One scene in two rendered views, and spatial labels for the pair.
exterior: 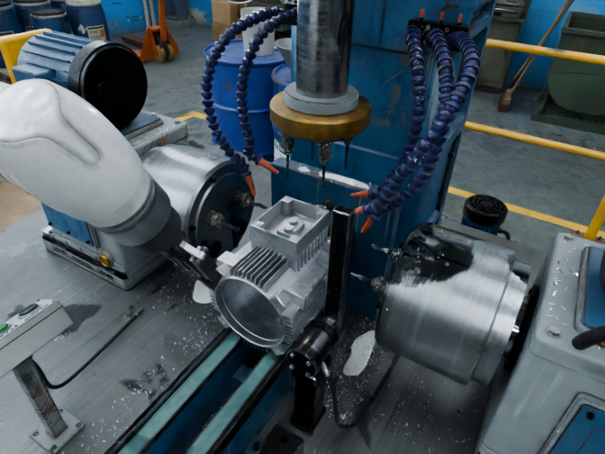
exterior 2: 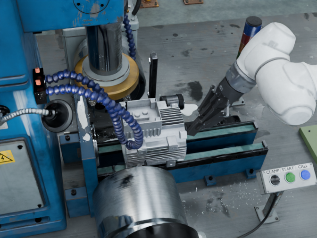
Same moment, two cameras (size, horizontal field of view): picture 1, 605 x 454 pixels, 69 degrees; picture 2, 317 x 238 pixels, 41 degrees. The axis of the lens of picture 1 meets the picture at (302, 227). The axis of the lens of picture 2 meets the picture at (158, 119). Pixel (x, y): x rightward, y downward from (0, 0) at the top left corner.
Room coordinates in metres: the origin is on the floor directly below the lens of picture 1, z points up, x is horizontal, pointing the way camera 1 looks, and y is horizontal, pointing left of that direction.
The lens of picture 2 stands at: (1.26, 0.69, 2.14)
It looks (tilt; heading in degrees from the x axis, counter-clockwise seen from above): 49 degrees down; 225
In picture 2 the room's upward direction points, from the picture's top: 4 degrees clockwise
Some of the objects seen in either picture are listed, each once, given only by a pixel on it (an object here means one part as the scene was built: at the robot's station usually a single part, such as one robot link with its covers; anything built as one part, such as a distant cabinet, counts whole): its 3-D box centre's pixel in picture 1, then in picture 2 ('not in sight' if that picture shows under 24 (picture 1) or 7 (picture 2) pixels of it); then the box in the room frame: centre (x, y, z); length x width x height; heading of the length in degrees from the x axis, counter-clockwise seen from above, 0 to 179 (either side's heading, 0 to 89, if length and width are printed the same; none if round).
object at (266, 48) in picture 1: (257, 31); not in sight; (2.90, 0.32, 0.99); 0.24 x 0.22 x 0.24; 60
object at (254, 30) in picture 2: not in sight; (252, 27); (0.11, 0.00, 1.19); 0.06 x 0.06 x 0.04
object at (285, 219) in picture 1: (290, 232); (140, 118); (0.67, 0.02, 1.11); 0.12 x 0.11 x 0.07; 150
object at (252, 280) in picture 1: (278, 281); (151, 135); (0.64, 0.04, 1.02); 0.20 x 0.19 x 0.19; 150
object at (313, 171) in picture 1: (335, 233); (76, 154); (0.86, -0.08, 0.97); 0.30 x 0.11 x 0.34; 61
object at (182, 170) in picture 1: (176, 196); (143, 233); (0.90, 0.30, 1.04); 0.37 x 0.25 x 0.25; 61
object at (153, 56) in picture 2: (337, 274); (153, 84); (0.55, -0.06, 1.12); 0.04 x 0.03 x 0.26; 151
